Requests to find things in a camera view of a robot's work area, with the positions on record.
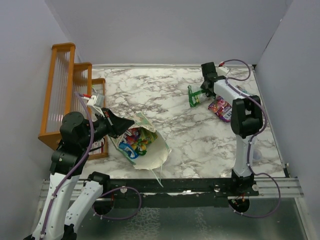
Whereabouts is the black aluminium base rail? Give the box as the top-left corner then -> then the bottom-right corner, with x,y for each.
41,177 -> 301,208

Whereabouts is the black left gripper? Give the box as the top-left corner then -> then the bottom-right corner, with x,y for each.
80,106 -> 136,148

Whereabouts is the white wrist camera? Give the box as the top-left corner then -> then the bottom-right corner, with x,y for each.
216,66 -> 230,77
87,93 -> 105,108

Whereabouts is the purple Fox's candy bag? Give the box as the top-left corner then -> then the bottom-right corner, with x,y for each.
208,96 -> 232,123

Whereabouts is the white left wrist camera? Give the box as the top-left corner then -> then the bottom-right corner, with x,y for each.
87,93 -> 105,108

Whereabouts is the orange wooden tiered rack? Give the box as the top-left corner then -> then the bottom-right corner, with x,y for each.
38,42 -> 106,150

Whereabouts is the green paper gift bag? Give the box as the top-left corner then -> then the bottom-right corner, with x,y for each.
109,112 -> 171,172

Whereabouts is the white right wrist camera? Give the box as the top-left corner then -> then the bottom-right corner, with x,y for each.
216,66 -> 230,77

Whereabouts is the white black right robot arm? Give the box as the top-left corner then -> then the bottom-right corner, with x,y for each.
201,62 -> 263,196

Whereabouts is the clear plastic cup lid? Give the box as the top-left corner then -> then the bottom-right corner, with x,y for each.
252,149 -> 262,162

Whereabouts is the green snack pouch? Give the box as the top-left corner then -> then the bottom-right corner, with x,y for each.
187,85 -> 209,108

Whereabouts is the green Fox's mint candy bag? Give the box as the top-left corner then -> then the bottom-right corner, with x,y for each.
235,85 -> 251,97

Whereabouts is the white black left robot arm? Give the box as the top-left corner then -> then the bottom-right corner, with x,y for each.
26,108 -> 135,240

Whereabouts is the small red white box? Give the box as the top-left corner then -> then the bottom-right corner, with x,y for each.
90,141 -> 104,154

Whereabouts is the blue Oreo snack pack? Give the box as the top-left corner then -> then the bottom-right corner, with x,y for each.
118,142 -> 139,160

